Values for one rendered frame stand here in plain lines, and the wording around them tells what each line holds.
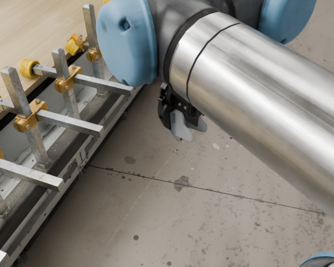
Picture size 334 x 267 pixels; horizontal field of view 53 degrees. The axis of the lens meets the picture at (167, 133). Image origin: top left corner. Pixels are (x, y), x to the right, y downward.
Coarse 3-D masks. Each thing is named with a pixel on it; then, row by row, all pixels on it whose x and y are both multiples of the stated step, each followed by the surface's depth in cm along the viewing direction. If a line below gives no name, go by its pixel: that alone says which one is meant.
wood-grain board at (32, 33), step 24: (0, 0) 210; (24, 0) 210; (48, 0) 210; (72, 0) 210; (96, 0) 210; (0, 24) 186; (24, 24) 186; (48, 24) 186; (72, 24) 186; (0, 48) 168; (24, 48) 168; (48, 48) 168
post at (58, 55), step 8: (56, 48) 128; (56, 56) 129; (64, 56) 131; (56, 64) 132; (64, 64) 132; (64, 72) 134; (72, 88) 142; (64, 96) 143; (72, 96) 144; (72, 104) 145; (72, 112) 148
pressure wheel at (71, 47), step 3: (72, 39) 159; (69, 42) 159; (72, 42) 159; (66, 45) 160; (69, 45) 159; (72, 45) 159; (75, 45) 160; (66, 48) 161; (69, 48) 160; (72, 48) 160; (75, 48) 160; (78, 48) 160; (69, 51) 162; (72, 51) 161; (75, 51) 161; (72, 54) 162
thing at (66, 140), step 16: (112, 80) 183; (96, 96) 172; (112, 96) 175; (80, 112) 163; (96, 112) 164; (64, 144) 148; (80, 144) 156; (48, 160) 138; (64, 160) 146; (16, 192) 129; (32, 192) 130; (16, 208) 124; (0, 224) 119; (16, 224) 125; (0, 240) 119
